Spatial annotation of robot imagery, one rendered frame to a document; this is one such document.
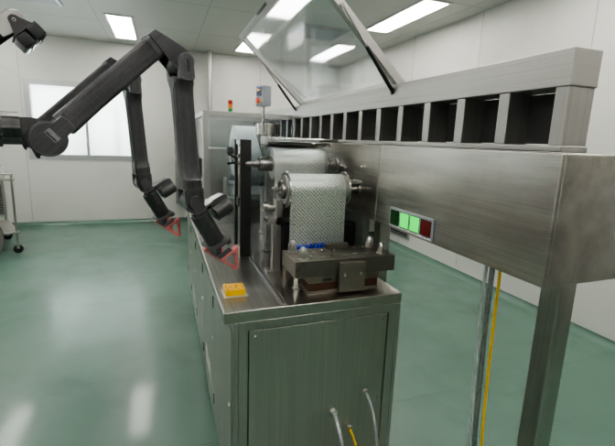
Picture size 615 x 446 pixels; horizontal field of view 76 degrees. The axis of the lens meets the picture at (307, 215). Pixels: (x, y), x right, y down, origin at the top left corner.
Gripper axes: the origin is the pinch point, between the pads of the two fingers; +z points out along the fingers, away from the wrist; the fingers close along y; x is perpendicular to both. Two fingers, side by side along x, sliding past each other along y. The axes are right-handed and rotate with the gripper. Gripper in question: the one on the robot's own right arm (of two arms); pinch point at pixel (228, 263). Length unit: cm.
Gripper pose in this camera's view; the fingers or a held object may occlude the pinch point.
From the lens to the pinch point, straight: 131.1
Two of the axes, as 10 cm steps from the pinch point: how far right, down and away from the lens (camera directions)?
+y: -6.1, -1.7, 7.7
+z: 3.6, 8.1, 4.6
